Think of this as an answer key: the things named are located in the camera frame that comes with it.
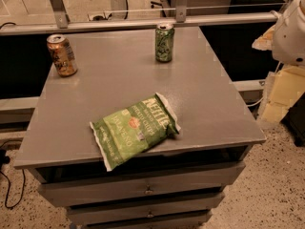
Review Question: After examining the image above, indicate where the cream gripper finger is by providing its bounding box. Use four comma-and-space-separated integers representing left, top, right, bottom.
252, 26, 275, 51

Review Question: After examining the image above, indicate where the green jalapeno chip bag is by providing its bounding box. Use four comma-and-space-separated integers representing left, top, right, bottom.
90, 93, 181, 172

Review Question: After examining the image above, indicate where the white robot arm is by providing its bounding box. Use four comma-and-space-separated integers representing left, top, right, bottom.
252, 0, 305, 123

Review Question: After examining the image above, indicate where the green soda can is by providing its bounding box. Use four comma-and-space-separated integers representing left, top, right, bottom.
155, 23, 174, 62

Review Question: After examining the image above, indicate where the orange soda can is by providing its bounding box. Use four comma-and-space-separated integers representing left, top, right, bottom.
47, 34, 77, 77

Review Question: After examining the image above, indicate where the middle grey drawer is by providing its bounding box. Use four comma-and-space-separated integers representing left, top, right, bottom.
68, 192, 224, 225

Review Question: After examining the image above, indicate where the grey drawer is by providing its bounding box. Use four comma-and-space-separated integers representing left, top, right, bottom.
68, 192, 224, 225
38, 161, 245, 207
86, 210, 212, 229

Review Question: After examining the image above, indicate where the grey drawer cabinet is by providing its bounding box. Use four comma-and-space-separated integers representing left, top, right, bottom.
14, 28, 265, 229

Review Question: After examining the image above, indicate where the bottom grey drawer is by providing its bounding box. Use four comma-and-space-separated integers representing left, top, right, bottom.
86, 210, 212, 229

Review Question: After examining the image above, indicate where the top grey drawer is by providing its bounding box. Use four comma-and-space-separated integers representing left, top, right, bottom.
38, 161, 245, 207

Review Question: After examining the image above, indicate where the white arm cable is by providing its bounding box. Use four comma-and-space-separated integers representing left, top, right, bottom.
246, 60, 282, 108

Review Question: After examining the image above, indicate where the metal frame rail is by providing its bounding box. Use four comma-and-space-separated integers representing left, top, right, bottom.
0, 0, 277, 35

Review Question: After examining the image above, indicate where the black floor cable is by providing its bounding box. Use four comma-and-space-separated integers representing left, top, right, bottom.
0, 140, 27, 210

